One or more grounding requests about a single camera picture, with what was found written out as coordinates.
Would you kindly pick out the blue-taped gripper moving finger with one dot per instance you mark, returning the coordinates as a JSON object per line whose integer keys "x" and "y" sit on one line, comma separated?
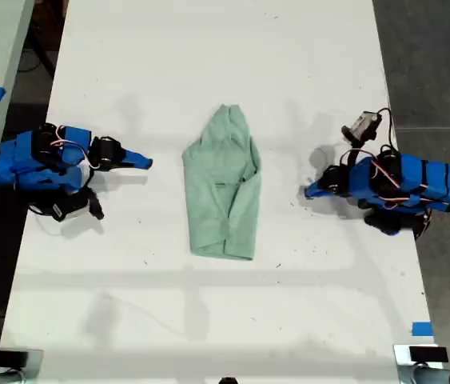
{"x": 316, "y": 196}
{"x": 130, "y": 164}

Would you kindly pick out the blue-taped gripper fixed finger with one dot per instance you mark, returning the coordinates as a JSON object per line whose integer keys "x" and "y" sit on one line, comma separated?
{"x": 317, "y": 186}
{"x": 140, "y": 158}

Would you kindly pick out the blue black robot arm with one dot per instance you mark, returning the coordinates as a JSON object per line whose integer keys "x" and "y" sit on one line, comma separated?
{"x": 6, "y": 160}
{"x": 416, "y": 180}

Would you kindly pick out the pale green t-shirt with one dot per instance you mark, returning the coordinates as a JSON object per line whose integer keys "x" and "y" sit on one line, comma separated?
{"x": 224, "y": 192}

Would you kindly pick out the short blue tape patch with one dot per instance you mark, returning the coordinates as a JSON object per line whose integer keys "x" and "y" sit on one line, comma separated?
{"x": 422, "y": 328}

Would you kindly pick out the small black box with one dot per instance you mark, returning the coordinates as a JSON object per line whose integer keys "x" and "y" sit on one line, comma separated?
{"x": 428, "y": 354}
{"x": 13, "y": 357}

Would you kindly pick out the small black round object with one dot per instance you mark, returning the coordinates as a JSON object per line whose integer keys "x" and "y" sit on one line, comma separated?
{"x": 228, "y": 381}

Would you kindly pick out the grey metal pipe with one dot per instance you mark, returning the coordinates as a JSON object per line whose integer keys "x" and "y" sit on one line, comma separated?
{"x": 432, "y": 375}

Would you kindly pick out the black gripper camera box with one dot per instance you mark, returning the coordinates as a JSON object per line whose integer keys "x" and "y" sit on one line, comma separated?
{"x": 362, "y": 127}
{"x": 72, "y": 206}

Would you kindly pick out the metal clamp bracket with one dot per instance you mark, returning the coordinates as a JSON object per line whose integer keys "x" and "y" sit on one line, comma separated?
{"x": 401, "y": 354}
{"x": 36, "y": 362}

